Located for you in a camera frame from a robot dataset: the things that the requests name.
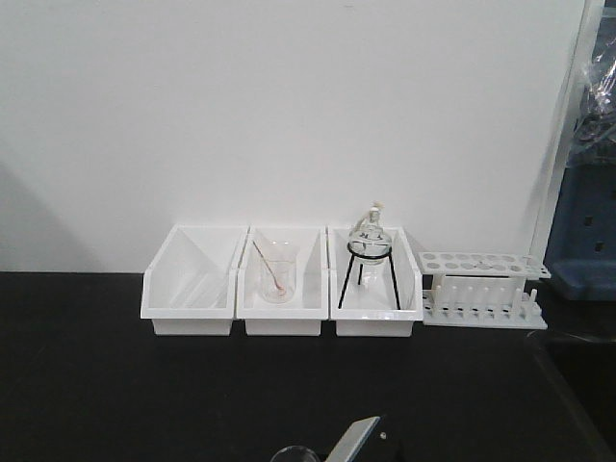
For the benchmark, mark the clear glass beaker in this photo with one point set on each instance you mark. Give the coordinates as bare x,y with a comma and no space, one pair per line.
295,453

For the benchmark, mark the glass beaker in bin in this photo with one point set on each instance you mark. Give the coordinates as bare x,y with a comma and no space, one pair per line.
282,259

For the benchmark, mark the glass alcohol lamp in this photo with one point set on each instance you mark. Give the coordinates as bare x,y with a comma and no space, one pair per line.
368,239

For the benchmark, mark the thin stirring rod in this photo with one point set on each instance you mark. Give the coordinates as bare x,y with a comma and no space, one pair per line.
276,284

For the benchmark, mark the white storage bin right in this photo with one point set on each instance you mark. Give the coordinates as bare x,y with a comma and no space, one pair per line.
370,311

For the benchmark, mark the white storage bin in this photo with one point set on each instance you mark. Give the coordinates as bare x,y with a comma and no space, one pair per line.
190,286
370,311
309,307

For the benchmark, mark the white storage bin middle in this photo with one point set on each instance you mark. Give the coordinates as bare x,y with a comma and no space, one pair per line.
309,307

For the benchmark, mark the white storage bin left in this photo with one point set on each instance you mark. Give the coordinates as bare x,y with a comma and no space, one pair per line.
190,286

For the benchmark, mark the white test tube rack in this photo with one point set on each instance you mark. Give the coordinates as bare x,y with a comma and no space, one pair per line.
485,290

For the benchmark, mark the blue plastic crate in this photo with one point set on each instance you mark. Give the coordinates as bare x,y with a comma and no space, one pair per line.
581,248

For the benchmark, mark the clear plastic bag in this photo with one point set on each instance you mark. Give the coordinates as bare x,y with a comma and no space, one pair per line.
593,141

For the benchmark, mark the black wire tripod stand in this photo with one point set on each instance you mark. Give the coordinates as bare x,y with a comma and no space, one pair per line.
367,269

